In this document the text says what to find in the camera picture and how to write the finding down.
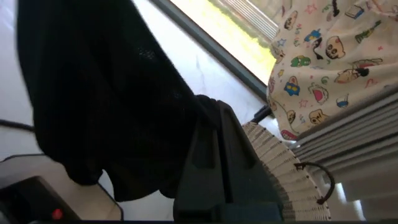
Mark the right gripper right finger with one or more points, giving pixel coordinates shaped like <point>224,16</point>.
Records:
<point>252,186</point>

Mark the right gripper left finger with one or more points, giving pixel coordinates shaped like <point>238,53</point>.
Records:
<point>199,186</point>

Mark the cream printed garment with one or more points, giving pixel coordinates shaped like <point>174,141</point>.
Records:
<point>326,77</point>

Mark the black garment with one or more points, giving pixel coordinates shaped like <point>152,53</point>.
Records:
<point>93,93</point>

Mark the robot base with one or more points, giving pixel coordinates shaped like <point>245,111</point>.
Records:
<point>25,199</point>

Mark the white laundry basket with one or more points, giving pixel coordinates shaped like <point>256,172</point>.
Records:
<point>280,161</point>

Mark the black clothes rack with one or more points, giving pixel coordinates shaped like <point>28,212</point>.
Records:
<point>261,114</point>

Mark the beige curtain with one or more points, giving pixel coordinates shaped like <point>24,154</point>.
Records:
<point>357,140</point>

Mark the window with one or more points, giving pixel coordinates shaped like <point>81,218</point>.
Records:
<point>211,46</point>

